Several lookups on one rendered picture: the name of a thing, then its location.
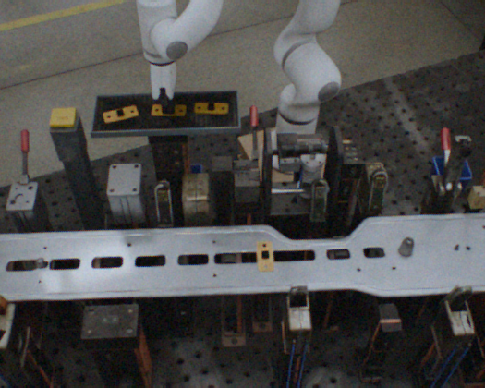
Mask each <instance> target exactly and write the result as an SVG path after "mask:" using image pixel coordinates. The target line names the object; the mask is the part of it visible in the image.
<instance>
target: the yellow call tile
mask: <svg viewBox="0 0 485 388"><path fill-rule="evenodd" d="M76 114H77V108H76V107H70V108H54V109H53V112H52V117H51V121H50V127H74V125H75V119H76Z"/></svg>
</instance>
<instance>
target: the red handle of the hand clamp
mask: <svg viewBox="0 0 485 388"><path fill-rule="evenodd" d="M440 136H441V147H442V151H443V171H445V167H446V162H447V159H448V156H449V153H450V150H451V148H450V137H449V129H446V127H444V128H442V130H440ZM453 189H454V187H453V185H452V180H448V183H447V187H446V191H451V190H453Z"/></svg>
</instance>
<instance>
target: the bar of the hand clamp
mask: <svg viewBox="0 0 485 388"><path fill-rule="evenodd" d="M470 143H471V139H470V137H469V136H460V135H456V136H454V140H453V144H452V147H451V150H450V153H449V156H448V159H447V162H446V167H445V171H444V174H443V179H442V184H443V194H442V195H441V197H444V195H445V192H446V187H447V183H448V180H453V183H452V185H453V187H454V189H453V190H451V191H450V192H451V194H452V196H453V197H454V196H455V193H456V190H457V187H458V184H459V181H460V178H461V175H462V173H463V167H464V165H465V161H466V158H467V157H469V156H470V154H471V153H472V150H471V148H470Z"/></svg>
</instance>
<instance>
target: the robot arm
mask: <svg viewBox="0 0 485 388"><path fill-rule="evenodd" d="M223 1H224V0H190V4H189V5H188V7H187V8H186V10H185V11H184V12H183V13H182V14H181V16H180V17H179V16H178V14H177V7H176V0H136V3H137V9H138V14H139V24H140V35H141V41H142V47H143V53H144V55H145V57H146V58H147V60H148V62H149V63H151V81H152V98H153V99H154V100H157V99H158V96H159V94H160V100H161V107H162V113H163V114H174V113H175V112H176V110H175V107H176V94H175V93H174V92H175V86H176V61H177V60H178V59H180V58H182V57H183V56H185V55H187V54H188V52H189V51H192V50H193V49H194V48H195V47H196V46H197V45H198V44H199V42H202V41H203V40H204V39H205V38H206V37H207V35H208V34H209V32H211V31H212V29H213V27H214V26H215V24H216V23H217V21H218V19H219V17H220V13H221V10H222V5H223ZM340 1H341V0H299V1H298V4H299V6H298V8H297V12H296V14H295V15H294V16H293V18H292V20H291V21H290V23H289V24H288V25H287V26H286V28H285V29H284V30H283V31H282V32H280V35H279V36H278V38H277V40H276V41H275V43H274V47H273V54H274V58H275V60H276V62H277V64H278V65H279V67H280V68H281V69H282V70H283V71H284V73H285V74H286V75H287V77H288V78H289V79H290V80H291V81H292V84H290V85H288V86H287V87H285V88H284V89H283V90H282V94H281V97H280V100H279V105H278V112H277V119H276V126H275V130H274V131H272V147H273V150H277V145H276V134H277V133H289V132H296V133H297V134H309V133H314V131H315V127H316V122H317V118H318V113H319V110H320V105H321V103H323V102H325V101H329V100H331V99H332V98H333V97H334V96H335V95H336V94H337V93H338V92H339V91H340V89H341V84H342V79H341V74H340V72H339V70H338V68H337V66H336V65H335V63H334V62H333V61H332V59H331V58H330V57H329V55H327V54H326V53H325V52H324V51H323V50H322V49H321V47H320V46H319V45H318V43H317V42H316V33H320V32H323V31H325V30H327V29H329V27H330V25H332V24H333V21H334V19H335V17H336V15H337V12H338V11H337V9H338V7H339V5H340Z"/></svg>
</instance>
